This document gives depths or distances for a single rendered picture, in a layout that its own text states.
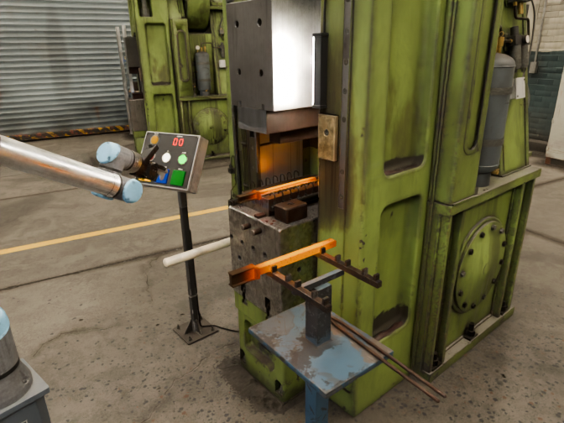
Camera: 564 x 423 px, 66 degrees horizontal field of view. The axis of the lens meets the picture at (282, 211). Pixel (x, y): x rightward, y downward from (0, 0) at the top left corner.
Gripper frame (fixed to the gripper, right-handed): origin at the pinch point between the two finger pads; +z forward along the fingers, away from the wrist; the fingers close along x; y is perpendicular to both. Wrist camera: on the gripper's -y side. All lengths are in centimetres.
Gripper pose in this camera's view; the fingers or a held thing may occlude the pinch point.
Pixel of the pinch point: (165, 170)
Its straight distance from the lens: 208.9
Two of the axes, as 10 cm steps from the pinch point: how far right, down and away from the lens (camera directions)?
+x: 9.0, 1.4, -4.1
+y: -2.0, 9.7, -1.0
